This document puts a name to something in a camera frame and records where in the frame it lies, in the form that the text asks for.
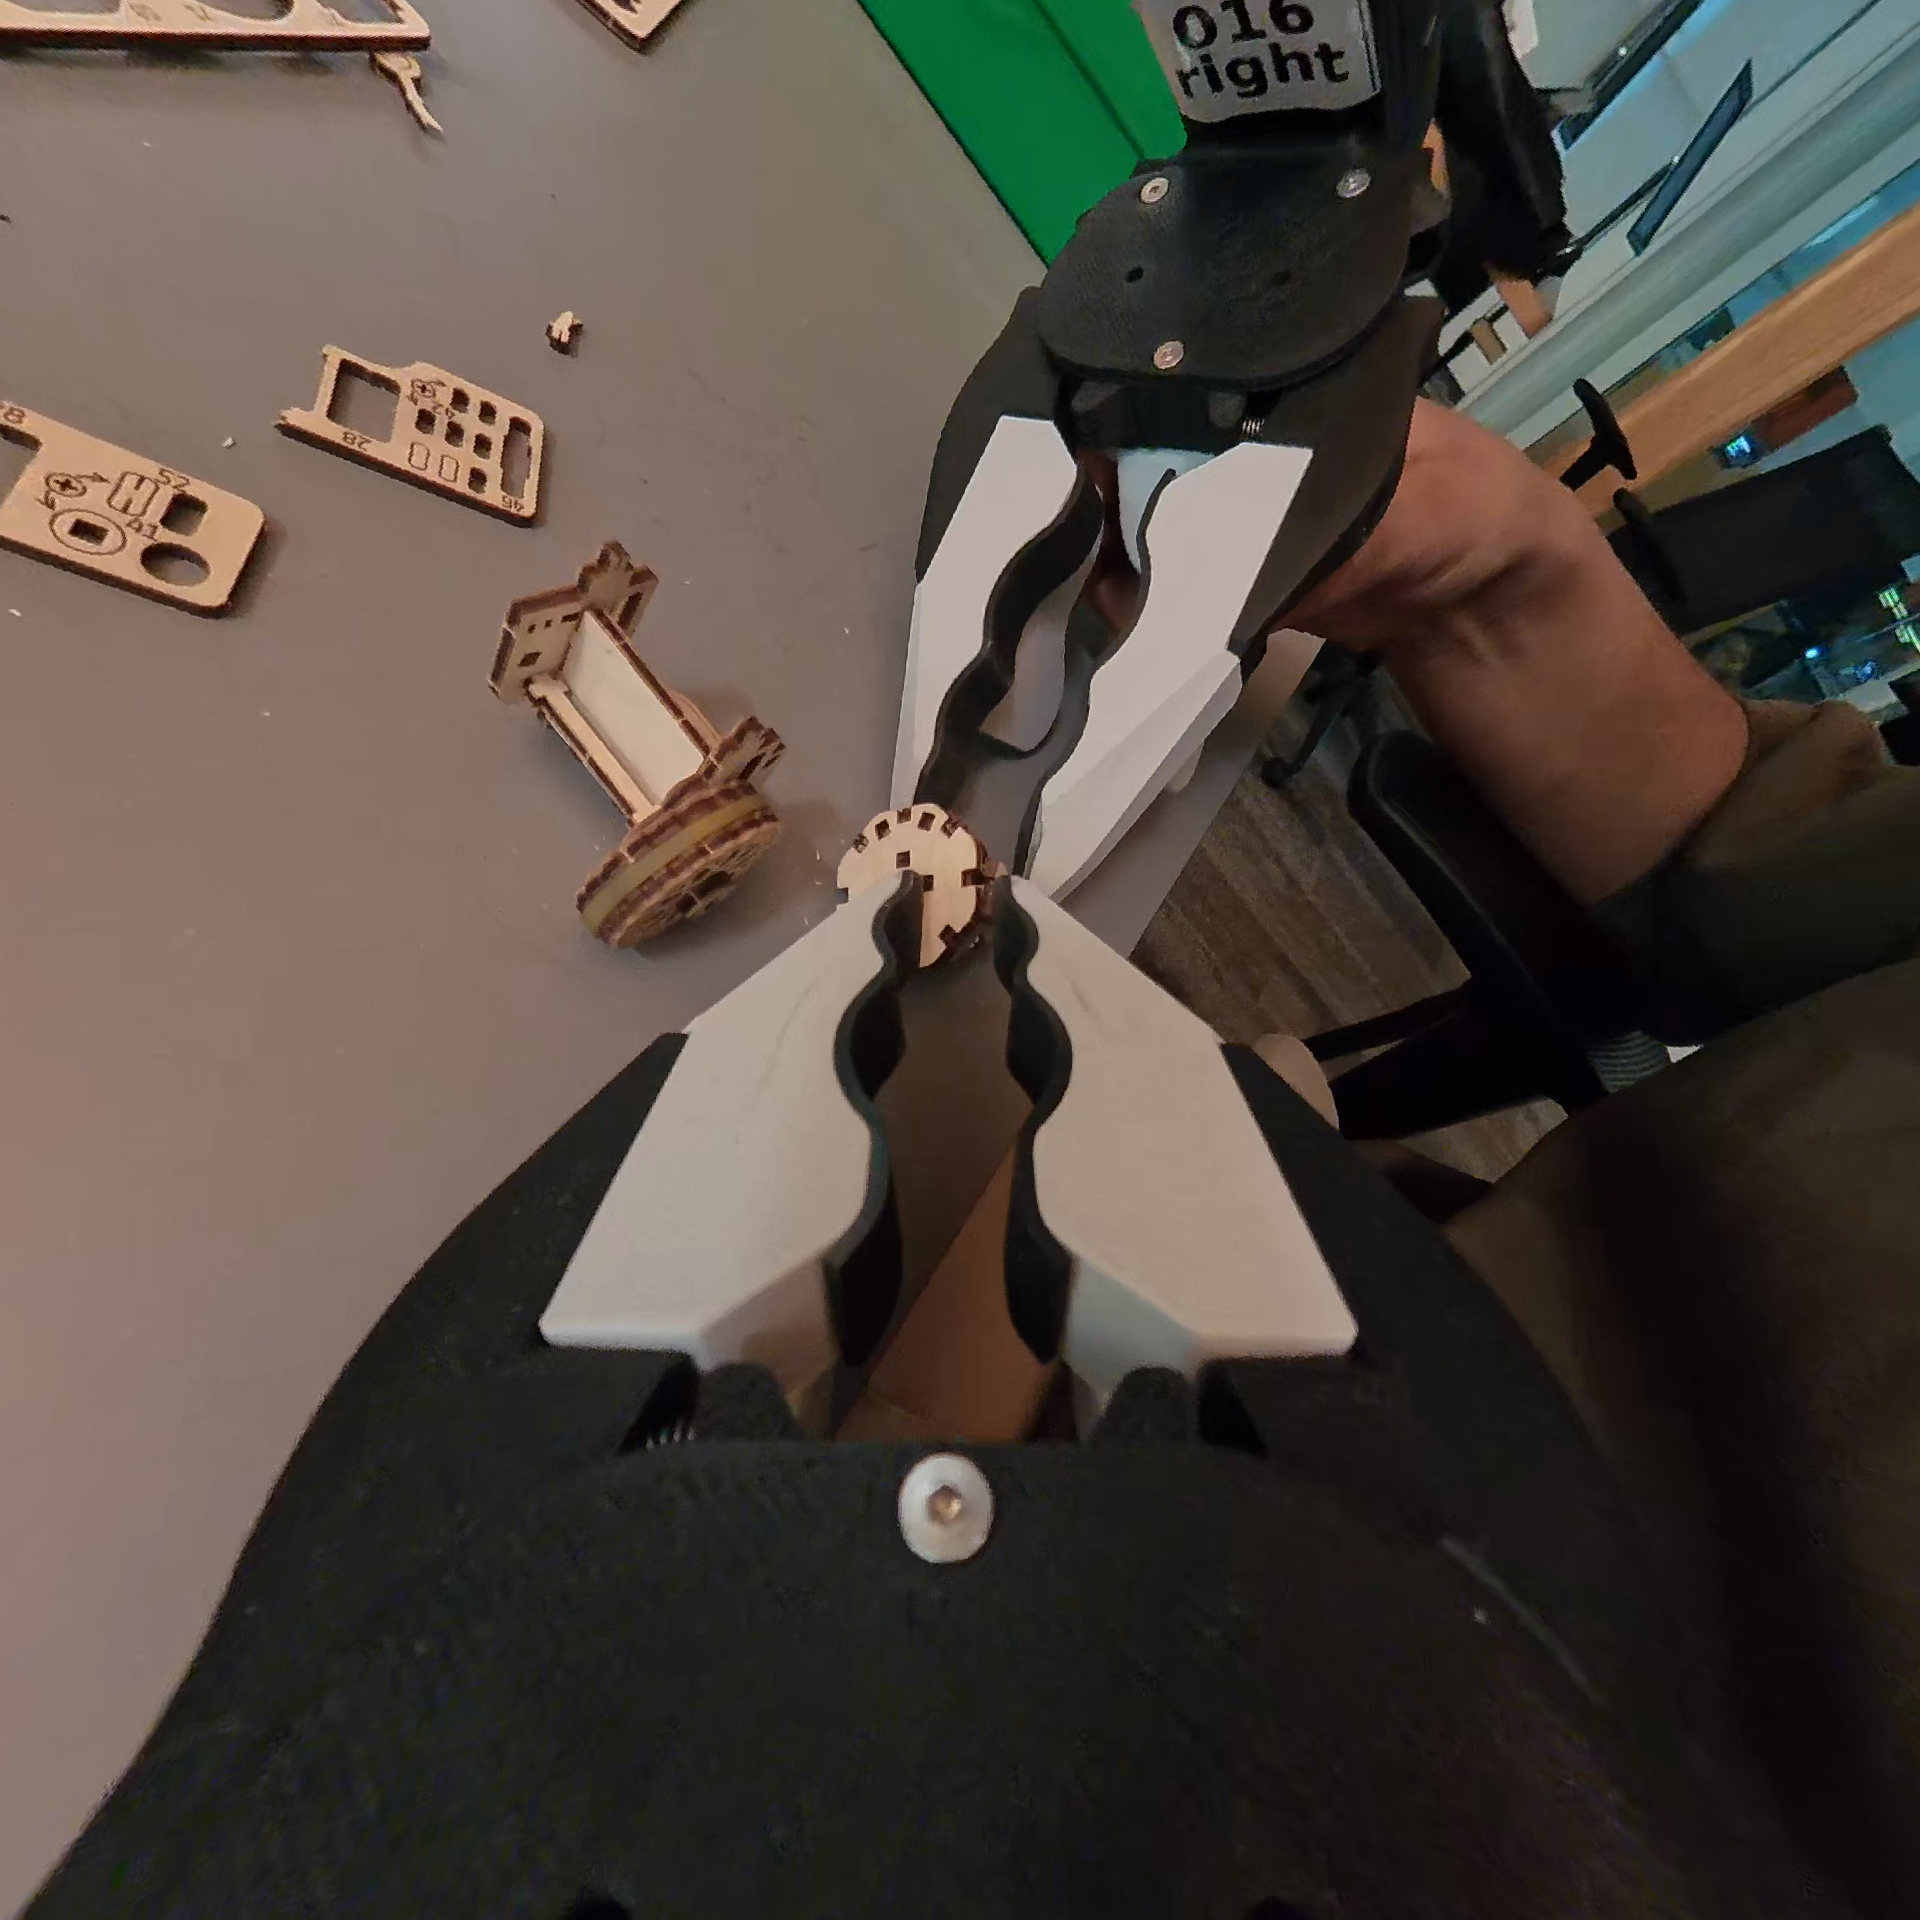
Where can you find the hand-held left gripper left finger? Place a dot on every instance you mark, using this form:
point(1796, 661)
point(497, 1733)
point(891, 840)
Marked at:
point(721, 1185)

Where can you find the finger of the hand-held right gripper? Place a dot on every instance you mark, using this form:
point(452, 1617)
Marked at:
point(960, 569)
point(1201, 599)

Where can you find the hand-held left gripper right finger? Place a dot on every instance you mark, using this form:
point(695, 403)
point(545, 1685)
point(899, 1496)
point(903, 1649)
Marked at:
point(1201, 1185)

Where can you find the wooden cone model part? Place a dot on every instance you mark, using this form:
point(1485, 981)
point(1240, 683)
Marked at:
point(930, 886)

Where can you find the person's right forearm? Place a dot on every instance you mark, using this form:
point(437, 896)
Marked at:
point(1604, 705)

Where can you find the grey desk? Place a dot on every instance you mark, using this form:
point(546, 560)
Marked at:
point(300, 902)

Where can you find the wooden top office desk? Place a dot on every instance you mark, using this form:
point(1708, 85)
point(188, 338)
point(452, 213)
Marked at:
point(1799, 345)

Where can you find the person's right hand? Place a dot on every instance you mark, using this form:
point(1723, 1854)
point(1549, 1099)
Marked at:
point(1410, 525)

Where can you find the green plastic bin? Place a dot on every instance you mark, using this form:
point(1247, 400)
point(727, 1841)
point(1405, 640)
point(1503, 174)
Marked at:
point(1019, 106)

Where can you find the black office chair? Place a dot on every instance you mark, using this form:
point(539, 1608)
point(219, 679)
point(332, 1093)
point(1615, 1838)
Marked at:
point(1770, 510)
point(1441, 931)

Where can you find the wooden scrap piece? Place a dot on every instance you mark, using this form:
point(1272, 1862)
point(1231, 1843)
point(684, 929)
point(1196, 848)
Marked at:
point(564, 331)

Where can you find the black monitor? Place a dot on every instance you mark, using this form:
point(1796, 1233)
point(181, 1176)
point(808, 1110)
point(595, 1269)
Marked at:
point(1692, 149)

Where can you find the person's brown clothing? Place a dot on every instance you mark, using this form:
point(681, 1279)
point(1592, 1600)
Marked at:
point(1650, 1349)

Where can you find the small wooden sheet slotted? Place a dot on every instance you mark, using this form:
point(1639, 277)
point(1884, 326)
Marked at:
point(356, 440)

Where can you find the small wooden sheet round hole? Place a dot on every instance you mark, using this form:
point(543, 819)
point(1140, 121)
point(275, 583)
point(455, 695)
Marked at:
point(135, 495)

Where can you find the wooden frame with wheel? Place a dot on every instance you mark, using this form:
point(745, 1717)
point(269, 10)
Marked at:
point(629, 705)

